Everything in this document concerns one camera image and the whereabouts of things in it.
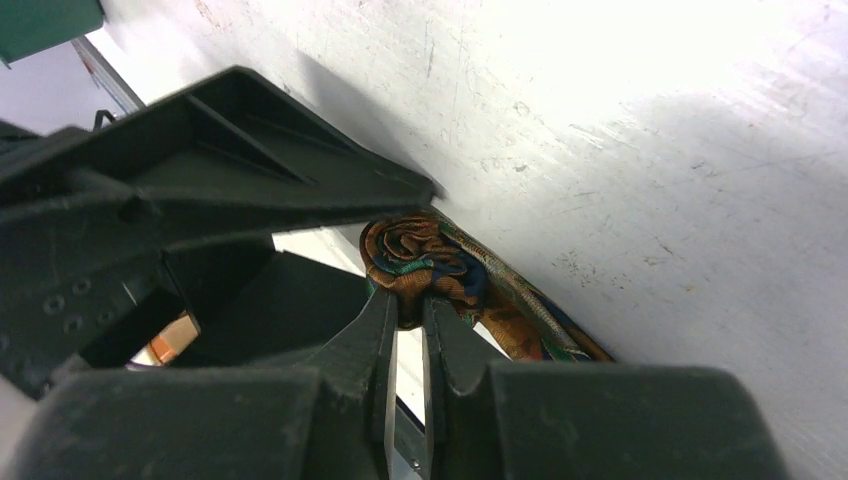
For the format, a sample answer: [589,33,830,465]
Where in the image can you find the orange green patterned tie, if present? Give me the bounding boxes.
[359,211,613,362]

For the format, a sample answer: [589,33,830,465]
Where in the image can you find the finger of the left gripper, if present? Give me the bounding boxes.
[165,250,368,368]
[1,67,435,252]

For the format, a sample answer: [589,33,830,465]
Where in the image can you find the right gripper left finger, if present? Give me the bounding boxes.
[13,290,398,479]

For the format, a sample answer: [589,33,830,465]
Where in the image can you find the green compartment tray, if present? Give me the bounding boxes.
[1,0,105,66]

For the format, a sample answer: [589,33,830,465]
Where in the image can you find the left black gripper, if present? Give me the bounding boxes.
[1,236,276,398]

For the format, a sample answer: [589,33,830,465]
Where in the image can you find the aluminium frame rail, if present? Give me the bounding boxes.
[71,37,145,114]

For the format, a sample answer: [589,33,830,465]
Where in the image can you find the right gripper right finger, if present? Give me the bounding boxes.
[422,298,789,479]

